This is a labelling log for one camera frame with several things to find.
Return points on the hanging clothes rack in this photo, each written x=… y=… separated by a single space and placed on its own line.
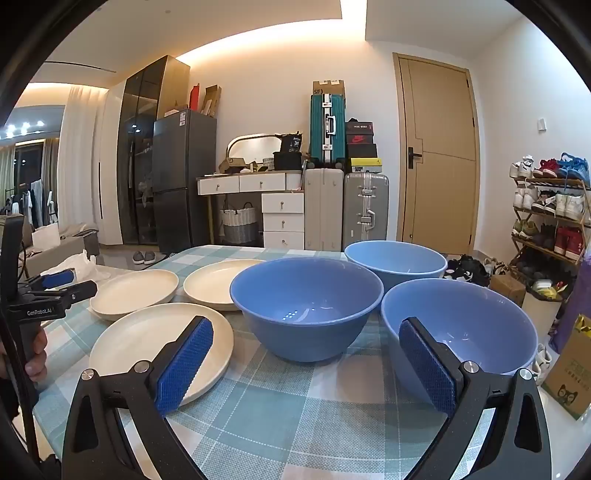
x=32 y=203

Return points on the oval vanity mirror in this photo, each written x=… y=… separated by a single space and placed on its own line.
x=254 y=150

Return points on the woven laundry basket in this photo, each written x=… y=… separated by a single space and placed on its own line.
x=238 y=226

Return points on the white plastic bag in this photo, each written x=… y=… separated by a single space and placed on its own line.
x=85 y=272

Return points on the flat cardboard box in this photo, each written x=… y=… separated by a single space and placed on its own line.
x=328 y=87

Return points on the checked green white tablecloth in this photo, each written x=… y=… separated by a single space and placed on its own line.
x=295 y=406

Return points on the tan wooden door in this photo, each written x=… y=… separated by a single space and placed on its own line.
x=438 y=152

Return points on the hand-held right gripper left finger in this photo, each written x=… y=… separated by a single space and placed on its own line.
x=184 y=364

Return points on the beige sofa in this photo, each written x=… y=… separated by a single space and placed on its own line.
x=51 y=240

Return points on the purple bag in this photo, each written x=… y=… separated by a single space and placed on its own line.
x=575 y=300

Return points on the black printed bag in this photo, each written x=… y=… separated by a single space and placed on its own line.
x=288 y=152

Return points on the white curtain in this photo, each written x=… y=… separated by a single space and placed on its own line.
x=81 y=161

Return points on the cream round plate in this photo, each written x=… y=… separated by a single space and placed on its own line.
x=212 y=284
x=134 y=293
x=134 y=341

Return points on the dark grey refrigerator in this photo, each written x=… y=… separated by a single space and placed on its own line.
x=180 y=184

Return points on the grey slippers pair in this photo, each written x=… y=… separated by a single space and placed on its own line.
x=144 y=257

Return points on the person's left hand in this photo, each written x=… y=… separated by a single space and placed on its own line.
x=39 y=350

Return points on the white vanity desk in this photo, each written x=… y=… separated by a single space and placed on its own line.
x=281 y=217

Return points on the cat print cardboard box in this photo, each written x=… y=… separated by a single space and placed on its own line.
x=572 y=369

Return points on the white green sneaker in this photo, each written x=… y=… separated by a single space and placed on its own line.
x=542 y=362

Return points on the pile of loose shoes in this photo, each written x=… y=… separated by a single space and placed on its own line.
x=471 y=270

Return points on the shoe rack with shoes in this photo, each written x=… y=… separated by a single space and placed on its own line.
x=565 y=205

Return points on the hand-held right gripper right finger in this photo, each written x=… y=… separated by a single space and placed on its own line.
x=427 y=369

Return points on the small brown cardboard box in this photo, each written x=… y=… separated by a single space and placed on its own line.
x=507 y=288

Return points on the silver suitcase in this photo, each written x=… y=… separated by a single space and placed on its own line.
x=364 y=212

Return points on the black glass cabinet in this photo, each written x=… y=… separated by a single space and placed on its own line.
x=136 y=161

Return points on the white trash bin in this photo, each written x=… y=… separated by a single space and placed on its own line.
x=540 y=309

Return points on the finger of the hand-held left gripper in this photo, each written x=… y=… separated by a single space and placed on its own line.
x=57 y=278
x=81 y=290

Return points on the beige suitcase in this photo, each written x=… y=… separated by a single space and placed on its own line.
x=323 y=212

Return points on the open brown cardboard box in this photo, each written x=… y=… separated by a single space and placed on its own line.
x=211 y=101

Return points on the red black shoe box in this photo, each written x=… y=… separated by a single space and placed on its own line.
x=360 y=139

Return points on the blue bowl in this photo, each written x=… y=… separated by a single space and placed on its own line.
x=397 y=263
x=300 y=323
x=485 y=327

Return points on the teal suitcase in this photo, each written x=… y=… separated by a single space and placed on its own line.
x=323 y=134

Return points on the yellow black shoe box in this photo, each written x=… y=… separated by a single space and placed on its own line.
x=367 y=165

